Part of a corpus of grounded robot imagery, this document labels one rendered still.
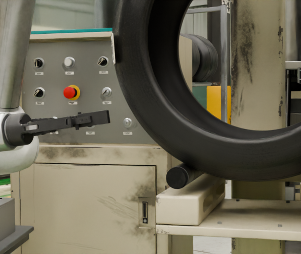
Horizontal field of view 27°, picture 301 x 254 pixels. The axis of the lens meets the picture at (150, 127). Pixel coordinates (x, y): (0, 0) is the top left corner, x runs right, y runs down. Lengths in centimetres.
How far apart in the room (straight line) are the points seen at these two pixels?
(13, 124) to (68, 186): 68
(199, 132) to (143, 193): 81
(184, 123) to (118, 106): 85
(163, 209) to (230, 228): 14
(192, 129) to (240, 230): 22
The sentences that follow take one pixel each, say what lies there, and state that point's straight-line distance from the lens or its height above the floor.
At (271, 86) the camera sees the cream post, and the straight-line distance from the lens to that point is 160.
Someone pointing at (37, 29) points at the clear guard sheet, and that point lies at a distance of 216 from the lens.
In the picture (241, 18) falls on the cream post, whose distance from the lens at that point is 161.
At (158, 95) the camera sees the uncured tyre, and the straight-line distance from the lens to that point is 125.
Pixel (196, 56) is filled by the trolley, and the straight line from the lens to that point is 567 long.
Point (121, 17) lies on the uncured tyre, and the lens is 129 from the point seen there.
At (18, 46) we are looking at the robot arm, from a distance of 180.
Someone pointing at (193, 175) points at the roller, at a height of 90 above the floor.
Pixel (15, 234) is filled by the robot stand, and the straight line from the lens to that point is 197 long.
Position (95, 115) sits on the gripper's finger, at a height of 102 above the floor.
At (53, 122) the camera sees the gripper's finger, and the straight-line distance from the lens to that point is 141.
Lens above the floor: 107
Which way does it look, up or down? 3 degrees down
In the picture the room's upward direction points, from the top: 1 degrees counter-clockwise
